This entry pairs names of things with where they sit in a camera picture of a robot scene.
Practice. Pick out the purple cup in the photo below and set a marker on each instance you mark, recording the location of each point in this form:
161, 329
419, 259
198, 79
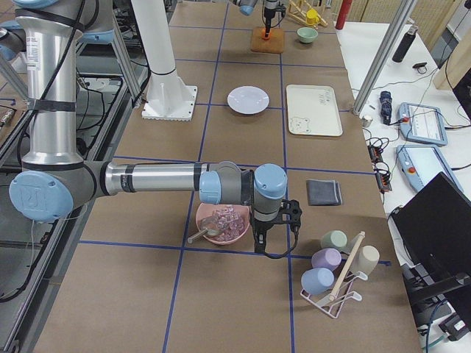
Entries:
328, 258

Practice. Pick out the teach pendant near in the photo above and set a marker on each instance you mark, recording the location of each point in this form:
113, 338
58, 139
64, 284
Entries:
420, 164

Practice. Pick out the white wire cup rack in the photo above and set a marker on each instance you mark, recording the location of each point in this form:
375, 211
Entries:
332, 300

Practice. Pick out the small metal cup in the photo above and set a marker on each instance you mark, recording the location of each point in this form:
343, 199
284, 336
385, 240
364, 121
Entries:
366, 121

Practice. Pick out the wooden cutting board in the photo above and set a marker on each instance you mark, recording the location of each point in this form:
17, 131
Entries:
274, 44

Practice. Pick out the orange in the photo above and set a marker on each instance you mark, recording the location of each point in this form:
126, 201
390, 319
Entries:
264, 34

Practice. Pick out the folded grey cloth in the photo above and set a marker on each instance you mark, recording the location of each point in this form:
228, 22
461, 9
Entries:
323, 192

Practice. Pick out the metal scoop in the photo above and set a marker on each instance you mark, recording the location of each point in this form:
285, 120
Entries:
207, 226

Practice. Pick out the black laptop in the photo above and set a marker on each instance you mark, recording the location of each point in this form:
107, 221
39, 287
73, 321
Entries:
435, 228

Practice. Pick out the green cup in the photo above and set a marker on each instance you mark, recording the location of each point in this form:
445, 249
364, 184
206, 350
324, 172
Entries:
335, 239

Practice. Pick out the aluminium frame post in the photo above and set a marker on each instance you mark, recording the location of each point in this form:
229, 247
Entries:
392, 33

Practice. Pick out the teach pendant far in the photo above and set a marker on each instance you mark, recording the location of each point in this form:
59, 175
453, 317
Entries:
422, 124

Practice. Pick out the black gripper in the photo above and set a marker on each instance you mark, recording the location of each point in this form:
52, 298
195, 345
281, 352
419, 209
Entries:
270, 8
260, 227

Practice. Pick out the black water bottle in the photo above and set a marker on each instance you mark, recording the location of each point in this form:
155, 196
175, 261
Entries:
405, 44

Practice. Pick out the white plate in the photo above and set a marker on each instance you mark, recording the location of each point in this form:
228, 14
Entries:
248, 100

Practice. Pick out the blue cup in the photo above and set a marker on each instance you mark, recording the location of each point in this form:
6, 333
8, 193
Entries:
317, 280

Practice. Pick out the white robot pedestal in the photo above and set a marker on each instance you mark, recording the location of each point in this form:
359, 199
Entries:
167, 96

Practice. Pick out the red cylinder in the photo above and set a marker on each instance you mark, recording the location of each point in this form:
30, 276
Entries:
343, 13

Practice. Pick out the beige cup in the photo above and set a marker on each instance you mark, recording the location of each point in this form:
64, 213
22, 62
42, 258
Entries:
366, 260

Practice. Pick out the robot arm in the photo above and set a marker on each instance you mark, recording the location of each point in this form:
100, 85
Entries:
55, 179
246, 7

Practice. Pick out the folded dark blue umbrella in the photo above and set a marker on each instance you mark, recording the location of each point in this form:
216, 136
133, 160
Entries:
386, 107

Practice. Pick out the green bowl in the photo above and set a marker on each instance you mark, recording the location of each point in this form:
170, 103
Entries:
307, 35

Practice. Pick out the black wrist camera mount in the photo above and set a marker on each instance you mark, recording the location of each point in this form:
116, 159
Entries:
290, 213

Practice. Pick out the wooden mug rack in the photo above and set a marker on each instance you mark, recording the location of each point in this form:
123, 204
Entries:
298, 9

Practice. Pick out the pink bowl with ice cubes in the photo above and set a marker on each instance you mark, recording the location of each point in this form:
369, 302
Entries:
231, 220

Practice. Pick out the teach pendant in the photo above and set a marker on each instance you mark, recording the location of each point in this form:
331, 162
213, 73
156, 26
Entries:
420, 164
422, 124

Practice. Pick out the yellow cup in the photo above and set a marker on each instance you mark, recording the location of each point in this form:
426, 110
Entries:
312, 17

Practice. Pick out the cream bear tray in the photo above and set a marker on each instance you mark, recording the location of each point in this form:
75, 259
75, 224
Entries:
313, 111

